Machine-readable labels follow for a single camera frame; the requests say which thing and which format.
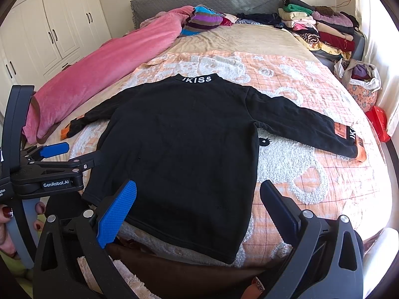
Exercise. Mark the striped colourful pillow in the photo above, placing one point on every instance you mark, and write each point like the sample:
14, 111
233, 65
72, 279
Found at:
201, 19

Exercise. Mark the dark clothes near headboard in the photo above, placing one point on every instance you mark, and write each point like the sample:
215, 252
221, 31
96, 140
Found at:
269, 19

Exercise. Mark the black JKISS sweatshirt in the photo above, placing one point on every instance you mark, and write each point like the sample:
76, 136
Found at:
191, 146

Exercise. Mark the white wardrobe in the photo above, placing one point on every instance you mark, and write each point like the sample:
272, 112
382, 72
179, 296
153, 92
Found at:
40, 38

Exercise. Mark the floral fabric bag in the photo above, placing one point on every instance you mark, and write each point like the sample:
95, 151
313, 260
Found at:
361, 80

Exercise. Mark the pink plush blanket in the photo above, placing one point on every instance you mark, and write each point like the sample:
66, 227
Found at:
116, 58

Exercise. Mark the red plastic bag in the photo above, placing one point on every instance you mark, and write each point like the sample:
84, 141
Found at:
378, 118

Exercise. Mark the pile of folded clothes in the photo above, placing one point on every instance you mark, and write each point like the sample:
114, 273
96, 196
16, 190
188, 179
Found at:
330, 35

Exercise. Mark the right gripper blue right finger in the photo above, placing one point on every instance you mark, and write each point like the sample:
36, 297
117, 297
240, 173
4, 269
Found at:
283, 211

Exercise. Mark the beige bed sheet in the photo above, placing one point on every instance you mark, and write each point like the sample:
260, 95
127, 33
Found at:
256, 39

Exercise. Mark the white curtain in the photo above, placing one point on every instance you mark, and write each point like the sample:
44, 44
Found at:
381, 50

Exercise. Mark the left hand red nails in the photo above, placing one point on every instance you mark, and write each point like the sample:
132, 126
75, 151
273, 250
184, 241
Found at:
7, 246

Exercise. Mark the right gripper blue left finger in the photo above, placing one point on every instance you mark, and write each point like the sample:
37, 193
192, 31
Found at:
112, 212

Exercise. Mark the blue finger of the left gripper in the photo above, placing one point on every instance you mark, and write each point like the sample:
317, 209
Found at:
54, 150

